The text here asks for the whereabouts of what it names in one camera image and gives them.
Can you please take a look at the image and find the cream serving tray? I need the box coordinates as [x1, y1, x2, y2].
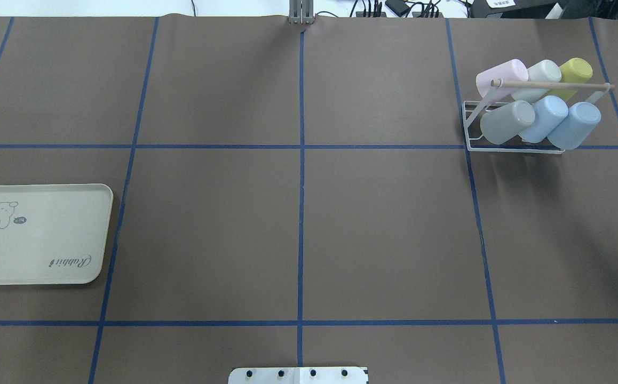
[0, 184, 114, 286]

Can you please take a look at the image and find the yellow ikea cup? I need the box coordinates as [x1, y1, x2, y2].
[545, 58, 593, 102]

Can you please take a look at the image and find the grey ikea cup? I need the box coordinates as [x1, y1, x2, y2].
[480, 100, 535, 145]

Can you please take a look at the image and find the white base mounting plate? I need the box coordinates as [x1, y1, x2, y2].
[228, 366, 369, 383]

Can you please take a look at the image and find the white wire cup rack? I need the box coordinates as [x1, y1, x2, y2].
[462, 78, 616, 155]

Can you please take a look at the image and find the aluminium frame post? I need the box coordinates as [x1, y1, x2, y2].
[289, 0, 315, 25]

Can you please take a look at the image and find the light blue ikea cup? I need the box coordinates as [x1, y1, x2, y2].
[546, 102, 601, 150]

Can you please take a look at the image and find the white ikea cup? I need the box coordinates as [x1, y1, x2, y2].
[511, 59, 562, 103]

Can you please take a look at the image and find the pink ikea cup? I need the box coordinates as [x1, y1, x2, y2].
[476, 59, 529, 98]

